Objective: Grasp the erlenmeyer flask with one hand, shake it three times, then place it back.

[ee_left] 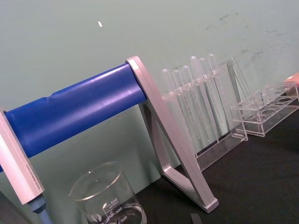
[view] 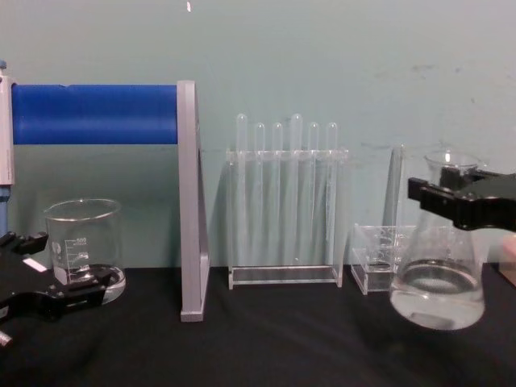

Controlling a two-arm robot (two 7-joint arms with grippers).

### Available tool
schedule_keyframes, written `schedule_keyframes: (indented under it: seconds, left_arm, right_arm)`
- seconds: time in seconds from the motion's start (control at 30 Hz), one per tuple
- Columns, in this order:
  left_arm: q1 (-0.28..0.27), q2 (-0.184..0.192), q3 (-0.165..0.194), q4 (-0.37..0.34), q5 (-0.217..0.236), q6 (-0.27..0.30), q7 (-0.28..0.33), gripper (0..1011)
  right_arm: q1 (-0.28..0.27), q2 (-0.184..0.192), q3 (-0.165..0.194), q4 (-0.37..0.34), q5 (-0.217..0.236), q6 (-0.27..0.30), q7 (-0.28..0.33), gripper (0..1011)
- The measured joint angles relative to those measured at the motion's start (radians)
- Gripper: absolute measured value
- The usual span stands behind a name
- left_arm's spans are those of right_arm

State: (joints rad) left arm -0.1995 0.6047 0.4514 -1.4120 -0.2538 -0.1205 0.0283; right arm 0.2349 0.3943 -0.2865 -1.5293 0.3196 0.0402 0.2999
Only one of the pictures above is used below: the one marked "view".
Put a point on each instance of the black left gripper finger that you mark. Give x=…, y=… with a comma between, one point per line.
x=80, y=290
x=28, y=243

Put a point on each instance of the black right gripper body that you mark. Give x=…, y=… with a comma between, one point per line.
x=493, y=201

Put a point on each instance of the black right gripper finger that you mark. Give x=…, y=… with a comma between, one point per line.
x=455, y=173
x=437, y=197

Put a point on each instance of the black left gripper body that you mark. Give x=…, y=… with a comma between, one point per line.
x=16, y=278

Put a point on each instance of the clear glass conical flask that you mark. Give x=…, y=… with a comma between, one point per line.
x=437, y=282

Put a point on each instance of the clear test tube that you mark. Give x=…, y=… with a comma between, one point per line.
x=313, y=169
x=394, y=189
x=241, y=161
x=259, y=169
x=277, y=169
x=331, y=169
x=296, y=161

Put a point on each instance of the clear glass beaker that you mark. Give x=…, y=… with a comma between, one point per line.
x=86, y=238

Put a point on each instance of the small clear acrylic rack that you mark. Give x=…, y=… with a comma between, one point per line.
x=375, y=266

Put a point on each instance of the white and blue pipette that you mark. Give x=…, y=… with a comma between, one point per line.
x=5, y=141

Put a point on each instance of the grey stand with blue bar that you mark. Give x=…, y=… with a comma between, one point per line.
x=189, y=201

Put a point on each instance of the large clear acrylic tube rack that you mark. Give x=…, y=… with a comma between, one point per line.
x=282, y=278

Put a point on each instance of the black table cloth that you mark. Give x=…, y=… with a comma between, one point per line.
x=258, y=346

